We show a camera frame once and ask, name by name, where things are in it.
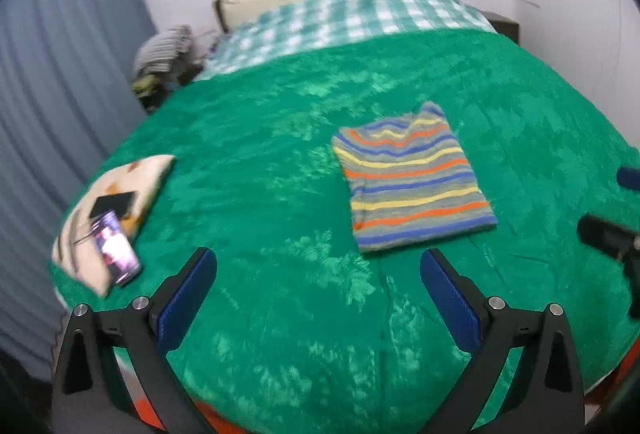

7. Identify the smartphone with lit screen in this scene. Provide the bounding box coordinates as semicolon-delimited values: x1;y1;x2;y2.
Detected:
92;210;142;287

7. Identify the striped knit sweater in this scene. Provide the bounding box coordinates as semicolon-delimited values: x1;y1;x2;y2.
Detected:
331;101;498;253

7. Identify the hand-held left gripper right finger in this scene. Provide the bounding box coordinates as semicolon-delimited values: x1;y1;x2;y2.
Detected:
419;248;586;434

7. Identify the pile of clothes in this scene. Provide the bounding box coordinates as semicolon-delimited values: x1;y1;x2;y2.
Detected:
132;24;193;112

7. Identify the black wallet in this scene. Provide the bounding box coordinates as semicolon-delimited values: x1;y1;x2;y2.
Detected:
89;191;137;219

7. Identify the dark nightstand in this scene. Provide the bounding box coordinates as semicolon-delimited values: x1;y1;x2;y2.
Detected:
482;11;521;45

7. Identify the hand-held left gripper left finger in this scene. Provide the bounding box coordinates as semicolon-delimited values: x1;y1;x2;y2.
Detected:
52;246;218;434

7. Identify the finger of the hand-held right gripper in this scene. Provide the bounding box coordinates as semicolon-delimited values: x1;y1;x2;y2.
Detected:
616;166;640;191
576;213;640;317

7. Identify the green checked bed sheet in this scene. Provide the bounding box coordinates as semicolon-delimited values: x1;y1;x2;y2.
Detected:
192;0;496;82

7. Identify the grey curtain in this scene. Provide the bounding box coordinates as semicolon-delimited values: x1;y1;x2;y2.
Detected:
0;0;158;380

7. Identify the green floral blanket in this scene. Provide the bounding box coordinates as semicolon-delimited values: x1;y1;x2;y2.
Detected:
47;28;640;434

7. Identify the cream printed pillow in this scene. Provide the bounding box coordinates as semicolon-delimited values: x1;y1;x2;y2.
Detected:
51;155;176;297

